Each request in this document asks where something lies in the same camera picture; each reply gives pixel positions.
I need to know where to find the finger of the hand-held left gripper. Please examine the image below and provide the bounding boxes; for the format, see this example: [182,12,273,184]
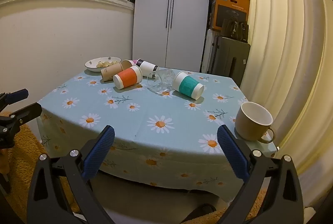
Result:
[0,88,29,112]
[0,102,42,149]

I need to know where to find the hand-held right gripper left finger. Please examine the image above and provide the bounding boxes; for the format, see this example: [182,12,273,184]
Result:
[27,125,116,224]

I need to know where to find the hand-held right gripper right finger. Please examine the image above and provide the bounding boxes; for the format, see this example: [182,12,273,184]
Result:
[217,124,309,224]

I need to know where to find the brown paper cup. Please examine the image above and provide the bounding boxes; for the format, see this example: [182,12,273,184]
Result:
[101,62,123,83]

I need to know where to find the orange banded paper cup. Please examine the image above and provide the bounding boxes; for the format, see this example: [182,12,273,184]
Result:
[113,65,143,90]

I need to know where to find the teal banded paper cup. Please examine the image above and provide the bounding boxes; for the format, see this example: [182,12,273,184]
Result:
[172,71,205,100]

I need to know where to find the pink paper cup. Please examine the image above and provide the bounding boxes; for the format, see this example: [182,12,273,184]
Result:
[121,59,142,71]

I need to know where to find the white black banded paper cup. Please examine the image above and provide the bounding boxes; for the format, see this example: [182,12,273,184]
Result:
[136,59,159,77]

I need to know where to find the beige ceramic mug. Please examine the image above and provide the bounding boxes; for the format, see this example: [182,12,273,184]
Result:
[235,102,276,143]

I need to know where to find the orange fluffy rug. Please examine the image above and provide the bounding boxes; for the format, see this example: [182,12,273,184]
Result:
[0,110,268,224]

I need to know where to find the blue daisy print tablecloth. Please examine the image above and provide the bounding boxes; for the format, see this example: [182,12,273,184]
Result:
[36,67,277,194]

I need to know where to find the white ceramic bowl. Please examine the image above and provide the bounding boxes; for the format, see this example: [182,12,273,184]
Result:
[84,57,122,73]

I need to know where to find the pale food pieces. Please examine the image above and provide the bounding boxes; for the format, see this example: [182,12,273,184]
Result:
[96,60,116,68]

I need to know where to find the clear glass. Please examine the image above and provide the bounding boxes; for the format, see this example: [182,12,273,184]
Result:
[147,69,176,96]

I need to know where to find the dark grey suitcase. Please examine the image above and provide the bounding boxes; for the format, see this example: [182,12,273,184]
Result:
[209,35,251,84]

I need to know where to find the white folded board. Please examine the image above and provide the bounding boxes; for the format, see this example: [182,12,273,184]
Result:
[200,28,217,74]

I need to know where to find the cream curtain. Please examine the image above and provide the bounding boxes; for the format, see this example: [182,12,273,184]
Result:
[236,0,333,210]

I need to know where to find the dark handbag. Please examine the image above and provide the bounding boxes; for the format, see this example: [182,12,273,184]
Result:
[221,17,249,42]

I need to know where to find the orange cardboard box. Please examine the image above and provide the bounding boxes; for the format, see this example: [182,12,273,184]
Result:
[210,0,251,32]

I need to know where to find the white wardrobe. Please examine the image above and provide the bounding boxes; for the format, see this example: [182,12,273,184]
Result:
[132,0,212,74]

